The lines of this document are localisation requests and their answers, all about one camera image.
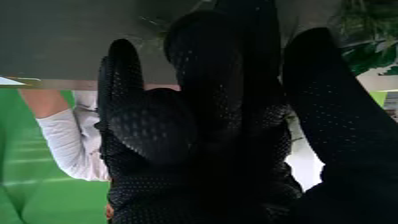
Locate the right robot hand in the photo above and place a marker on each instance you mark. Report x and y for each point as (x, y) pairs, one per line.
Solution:
(201, 160)

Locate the bunch of green sprigs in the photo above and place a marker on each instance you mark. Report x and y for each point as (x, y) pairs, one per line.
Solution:
(370, 56)

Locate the white sheet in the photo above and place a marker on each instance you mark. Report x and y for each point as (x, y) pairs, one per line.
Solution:
(9, 81)

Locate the person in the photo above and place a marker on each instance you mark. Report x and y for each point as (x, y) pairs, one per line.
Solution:
(71, 143)

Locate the dark mat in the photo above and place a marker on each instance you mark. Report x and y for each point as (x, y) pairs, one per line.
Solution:
(59, 40)

